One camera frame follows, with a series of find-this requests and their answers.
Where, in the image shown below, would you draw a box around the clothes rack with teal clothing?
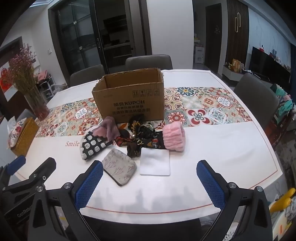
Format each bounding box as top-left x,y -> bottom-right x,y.
270,83 -> 296,130

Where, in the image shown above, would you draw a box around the white shoe rack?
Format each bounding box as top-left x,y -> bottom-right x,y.
36,74 -> 57,100

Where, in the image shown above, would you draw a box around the glass vase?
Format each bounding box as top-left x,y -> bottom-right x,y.
23,86 -> 50,121

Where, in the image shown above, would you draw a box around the dark brown scrunchie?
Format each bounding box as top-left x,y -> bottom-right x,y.
127,142 -> 141,158

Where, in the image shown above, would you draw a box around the yellow gift bags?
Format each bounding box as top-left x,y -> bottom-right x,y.
231,59 -> 243,71

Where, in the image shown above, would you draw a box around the wooden door with gold handle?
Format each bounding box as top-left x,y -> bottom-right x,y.
225,0 -> 250,67

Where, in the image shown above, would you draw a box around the black television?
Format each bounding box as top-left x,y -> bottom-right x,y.
248,46 -> 292,81

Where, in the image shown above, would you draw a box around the glass sliding door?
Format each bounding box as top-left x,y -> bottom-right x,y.
48,0 -> 109,86

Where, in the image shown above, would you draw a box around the black pouch with white dots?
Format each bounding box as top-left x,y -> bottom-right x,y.
80,132 -> 113,161

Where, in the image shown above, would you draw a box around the brown cardboard box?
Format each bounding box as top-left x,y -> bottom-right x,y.
92,68 -> 165,123

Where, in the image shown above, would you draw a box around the red wall decoration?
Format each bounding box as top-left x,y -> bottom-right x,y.
0,68 -> 11,93

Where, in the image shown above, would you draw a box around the grey dining chair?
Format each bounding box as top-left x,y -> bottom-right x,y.
233,73 -> 280,130
125,54 -> 173,71
69,64 -> 105,88

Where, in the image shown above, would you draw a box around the yellow woven tissue box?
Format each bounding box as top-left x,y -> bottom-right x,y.
10,117 -> 40,156

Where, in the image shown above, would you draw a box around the white drawer cabinet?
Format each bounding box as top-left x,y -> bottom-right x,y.
194,45 -> 205,64

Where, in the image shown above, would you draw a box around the grey floral pouch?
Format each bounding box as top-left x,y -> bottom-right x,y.
102,149 -> 137,186

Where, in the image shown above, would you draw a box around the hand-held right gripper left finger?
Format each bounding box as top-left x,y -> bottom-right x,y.
28,160 -> 104,241

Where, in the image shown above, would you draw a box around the yellow plastic toy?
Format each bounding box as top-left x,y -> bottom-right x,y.
269,188 -> 296,214

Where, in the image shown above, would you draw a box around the white television cabinet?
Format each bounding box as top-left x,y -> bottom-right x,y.
222,65 -> 273,88

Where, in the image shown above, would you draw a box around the black floral scarf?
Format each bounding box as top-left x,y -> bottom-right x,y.
128,115 -> 153,133
136,130 -> 166,150

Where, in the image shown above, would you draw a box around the dark interior door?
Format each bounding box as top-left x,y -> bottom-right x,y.
205,6 -> 223,72

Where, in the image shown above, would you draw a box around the pink fluffy headband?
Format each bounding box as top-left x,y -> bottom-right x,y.
162,122 -> 186,152

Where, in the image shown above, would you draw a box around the red black patterned bow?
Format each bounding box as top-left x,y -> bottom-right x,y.
115,128 -> 130,147

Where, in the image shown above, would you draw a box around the purple fluffy cloth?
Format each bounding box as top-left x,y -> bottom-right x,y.
94,116 -> 121,142

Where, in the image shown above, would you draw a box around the pink dried flowers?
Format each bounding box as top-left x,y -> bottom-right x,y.
6,44 -> 41,98

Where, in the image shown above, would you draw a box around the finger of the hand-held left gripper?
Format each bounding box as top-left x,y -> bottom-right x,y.
0,155 -> 26,186
28,158 -> 56,186

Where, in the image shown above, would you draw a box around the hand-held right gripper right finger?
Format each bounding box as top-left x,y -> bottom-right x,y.
196,159 -> 273,241

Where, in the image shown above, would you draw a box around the white cloth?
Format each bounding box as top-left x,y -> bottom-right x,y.
139,147 -> 171,176

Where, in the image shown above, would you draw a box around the floral fabric cover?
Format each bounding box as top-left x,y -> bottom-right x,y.
7,117 -> 28,149

